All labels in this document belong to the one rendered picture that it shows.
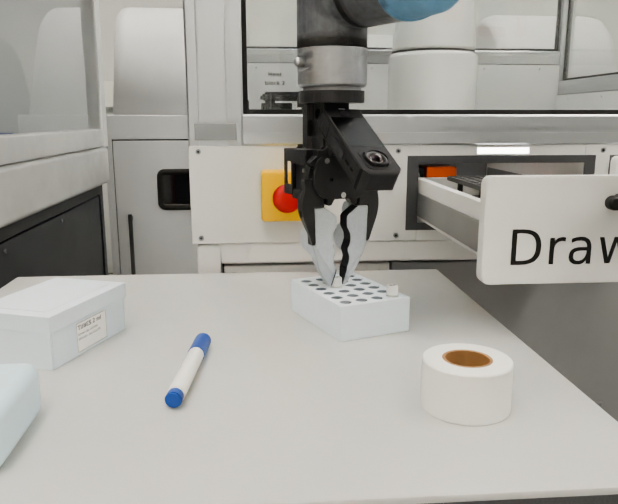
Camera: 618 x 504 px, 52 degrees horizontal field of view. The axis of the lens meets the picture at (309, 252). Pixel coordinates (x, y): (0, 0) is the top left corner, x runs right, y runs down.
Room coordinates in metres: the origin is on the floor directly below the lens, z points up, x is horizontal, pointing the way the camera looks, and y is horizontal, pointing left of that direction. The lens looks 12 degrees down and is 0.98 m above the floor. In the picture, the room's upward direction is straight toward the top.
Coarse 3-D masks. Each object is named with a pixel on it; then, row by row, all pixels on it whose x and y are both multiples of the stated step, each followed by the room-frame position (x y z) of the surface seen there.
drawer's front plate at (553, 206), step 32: (512, 192) 0.62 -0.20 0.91; (544, 192) 0.63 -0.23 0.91; (576, 192) 0.63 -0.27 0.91; (608, 192) 0.63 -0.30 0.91; (480, 224) 0.63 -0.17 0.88; (512, 224) 0.62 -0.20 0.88; (544, 224) 0.63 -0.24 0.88; (576, 224) 0.63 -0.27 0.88; (608, 224) 0.63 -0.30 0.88; (480, 256) 0.63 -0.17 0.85; (544, 256) 0.63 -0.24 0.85; (576, 256) 0.63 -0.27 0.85
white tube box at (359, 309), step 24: (312, 288) 0.68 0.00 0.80; (360, 288) 0.69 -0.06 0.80; (384, 288) 0.68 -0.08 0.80; (312, 312) 0.67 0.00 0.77; (336, 312) 0.62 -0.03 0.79; (360, 312) 0.62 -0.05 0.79; (384, 312) 0.63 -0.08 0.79; (408, 312) 0.65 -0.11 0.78; (336, 336) 0.62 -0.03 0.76; (360, 336) 0.62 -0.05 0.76
